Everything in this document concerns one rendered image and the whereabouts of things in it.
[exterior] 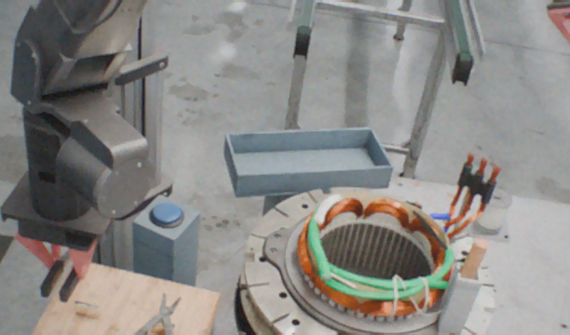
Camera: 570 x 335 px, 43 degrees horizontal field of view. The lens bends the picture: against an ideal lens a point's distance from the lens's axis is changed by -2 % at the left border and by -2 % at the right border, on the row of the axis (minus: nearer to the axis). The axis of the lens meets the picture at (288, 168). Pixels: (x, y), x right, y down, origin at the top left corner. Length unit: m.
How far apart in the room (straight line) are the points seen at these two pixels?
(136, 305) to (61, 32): 0.42
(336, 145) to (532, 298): 0.49
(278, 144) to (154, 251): 0.28
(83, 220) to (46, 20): 0.20
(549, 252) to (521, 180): 1.58
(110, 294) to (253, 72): 2.59
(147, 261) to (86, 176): 0.50
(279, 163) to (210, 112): 1.95
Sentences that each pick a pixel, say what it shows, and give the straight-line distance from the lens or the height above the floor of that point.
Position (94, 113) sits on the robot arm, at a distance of 0.62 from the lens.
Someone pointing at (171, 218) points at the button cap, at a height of 1.04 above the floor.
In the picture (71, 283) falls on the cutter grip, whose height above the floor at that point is 1.19.
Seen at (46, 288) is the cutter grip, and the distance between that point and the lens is 0.76.
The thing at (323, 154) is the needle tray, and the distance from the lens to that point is 1.22.
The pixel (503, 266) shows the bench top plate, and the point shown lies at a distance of 1.49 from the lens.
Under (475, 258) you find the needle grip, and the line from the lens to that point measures 0.82.
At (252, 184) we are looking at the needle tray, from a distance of 1.11.
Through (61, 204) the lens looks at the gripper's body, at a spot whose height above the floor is 1.30.
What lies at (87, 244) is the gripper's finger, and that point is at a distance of 0.70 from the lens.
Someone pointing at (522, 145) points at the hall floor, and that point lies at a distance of 3.36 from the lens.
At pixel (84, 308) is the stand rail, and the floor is 1.08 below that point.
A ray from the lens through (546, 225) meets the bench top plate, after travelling 1.64.
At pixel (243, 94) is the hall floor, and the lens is 3.26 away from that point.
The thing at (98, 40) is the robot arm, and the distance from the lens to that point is 0.58.
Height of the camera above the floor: 1.75
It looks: 38 degrees down
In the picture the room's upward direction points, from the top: 9 degrees clockwise
